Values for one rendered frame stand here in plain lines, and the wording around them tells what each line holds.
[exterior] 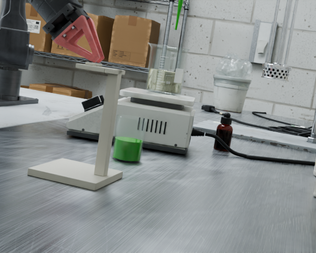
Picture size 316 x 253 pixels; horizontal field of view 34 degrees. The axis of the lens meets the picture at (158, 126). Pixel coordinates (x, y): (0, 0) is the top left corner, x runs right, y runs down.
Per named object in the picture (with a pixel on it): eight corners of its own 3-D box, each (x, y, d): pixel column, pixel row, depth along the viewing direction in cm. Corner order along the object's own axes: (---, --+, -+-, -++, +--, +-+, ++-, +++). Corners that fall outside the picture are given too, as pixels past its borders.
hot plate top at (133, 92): (118, 95, 83) (118, 89, 82) (129, 91, 94) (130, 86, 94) (192, 107, 82) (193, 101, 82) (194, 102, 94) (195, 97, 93)
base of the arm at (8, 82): (43, 70, 123) (17, 66, 125) (-4, 68, 104) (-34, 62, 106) (39, 103, 124) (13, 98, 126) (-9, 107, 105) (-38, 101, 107)
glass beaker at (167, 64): (182, 99, 90) (189, 49, 89) (181, 101, 83) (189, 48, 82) (142, 92, 90) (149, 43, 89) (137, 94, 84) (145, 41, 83)
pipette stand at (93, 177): (26, 174, 56) (41, 55, 54) (61, 164, 64) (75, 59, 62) (95, 191, 54) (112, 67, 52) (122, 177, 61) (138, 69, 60)
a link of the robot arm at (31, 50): (35, 44, 112) (31, 43, 118) (-8, 38, 109) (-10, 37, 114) (31, 74, 113) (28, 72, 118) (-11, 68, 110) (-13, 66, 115)
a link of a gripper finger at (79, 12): (117, 48, 97) (85, 10, 97) (110, 47, 90) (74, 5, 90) (91, 73, 98) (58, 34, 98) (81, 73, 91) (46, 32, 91)
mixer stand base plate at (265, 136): (190, 129, 118) (191, 125, 118) (206, 123, 137) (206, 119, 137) (326, 154, 111) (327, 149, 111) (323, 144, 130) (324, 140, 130)
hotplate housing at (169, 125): (63, 136, 84) (69, 87, 83) (83, 127, 97) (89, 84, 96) (200, 159, 82) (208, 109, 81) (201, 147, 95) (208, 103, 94)
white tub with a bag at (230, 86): (240, 110, 203) (249, 55, 200) (250, 115, 189) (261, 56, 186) (204, 105, 201) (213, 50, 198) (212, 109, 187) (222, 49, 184)
